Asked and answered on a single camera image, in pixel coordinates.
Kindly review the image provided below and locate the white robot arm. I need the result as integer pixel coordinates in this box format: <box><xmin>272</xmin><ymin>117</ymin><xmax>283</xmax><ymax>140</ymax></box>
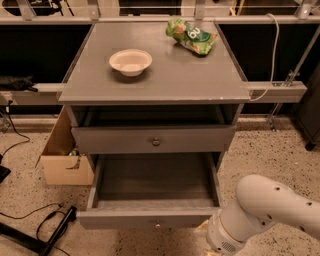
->
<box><xmin>195</xmin><ymin>175</ymin><xmax>320</xmax><ymax>256</ymax></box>

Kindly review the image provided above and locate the black floor cable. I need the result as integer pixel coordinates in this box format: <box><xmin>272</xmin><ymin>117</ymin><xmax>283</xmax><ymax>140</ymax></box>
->
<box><xmin>0</xmin><ymin>99</ymin><xmax>32</xmax><ymax>158</ymax></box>

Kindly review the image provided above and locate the grey top drawer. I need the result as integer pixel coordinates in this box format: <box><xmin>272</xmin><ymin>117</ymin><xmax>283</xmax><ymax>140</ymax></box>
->
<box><xmin>72</xmin><ymin>125</ymin><xmax>235</xmax><ymax>154</ymax></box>

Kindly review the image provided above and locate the grey hanging cable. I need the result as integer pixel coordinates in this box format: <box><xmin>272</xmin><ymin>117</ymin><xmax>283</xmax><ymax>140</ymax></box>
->
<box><xmin>249</xmin><ymin>12</ymin><xmax>281</xmax><ymax>102</ymax></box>

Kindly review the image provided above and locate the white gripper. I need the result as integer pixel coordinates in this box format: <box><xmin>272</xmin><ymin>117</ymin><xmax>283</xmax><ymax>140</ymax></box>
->
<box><xmin>195</xmin><ymin>209</ymin><xmax>247</xmax><ymax>256</ymax></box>

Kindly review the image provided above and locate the metal rail beam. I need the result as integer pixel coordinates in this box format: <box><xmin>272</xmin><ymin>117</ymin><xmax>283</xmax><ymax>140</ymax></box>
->
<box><xmin>0</xmin><ymin>81</ymin><xmax>307</xmax><ymax>105</ymax></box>

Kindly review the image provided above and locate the cardboard box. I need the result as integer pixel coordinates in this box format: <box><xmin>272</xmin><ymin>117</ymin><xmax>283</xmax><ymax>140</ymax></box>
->
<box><xmin>40</xmin><ymin>107</ymin><xmax>94</xmax><ymax>185</ymax></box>

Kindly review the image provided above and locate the black metal stand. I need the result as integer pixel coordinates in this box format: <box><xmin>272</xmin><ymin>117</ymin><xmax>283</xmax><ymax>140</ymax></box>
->
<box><xmin>0</xmin><ymin>205</ymin><xmax>78</xmax><ymax>256</ymax></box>

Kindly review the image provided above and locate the black cloth bundle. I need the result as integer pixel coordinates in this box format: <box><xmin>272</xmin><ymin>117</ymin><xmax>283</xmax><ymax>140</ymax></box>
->
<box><xmin>0</xmin><ymin>75</ymin><xmax>38</xmax><ymax>92</ymax></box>

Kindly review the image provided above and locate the grey drawer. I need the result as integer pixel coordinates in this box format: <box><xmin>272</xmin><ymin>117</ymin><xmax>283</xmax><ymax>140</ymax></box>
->
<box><xmin>77</xmin><ymin>153</ymin><xmax>220</xmax><ymax>229</ymax></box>
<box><xmin>72</xmin><ymin>125</ymin><xmax>235</xmax><ymax>154</ymax></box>

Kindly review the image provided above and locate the green snack bag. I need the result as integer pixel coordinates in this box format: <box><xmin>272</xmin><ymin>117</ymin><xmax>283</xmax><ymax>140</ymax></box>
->
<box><xmin>165</xmin><ymin>18</ymin><xmax>217</xmax><ymax>56</ymax></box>

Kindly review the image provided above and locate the white paper bowl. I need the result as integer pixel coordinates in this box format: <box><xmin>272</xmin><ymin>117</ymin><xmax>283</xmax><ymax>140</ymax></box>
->
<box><xmin>109</xmin><ymin>49</ymin><xmax>152</xmax><ymax>77</ymax></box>

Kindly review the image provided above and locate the grey drawer cabinet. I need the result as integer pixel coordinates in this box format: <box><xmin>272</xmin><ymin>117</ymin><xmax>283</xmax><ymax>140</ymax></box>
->
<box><xmin>57</xmin><ymin>21</ymin><xmax>252</xmax><ymax>161</ymax></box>

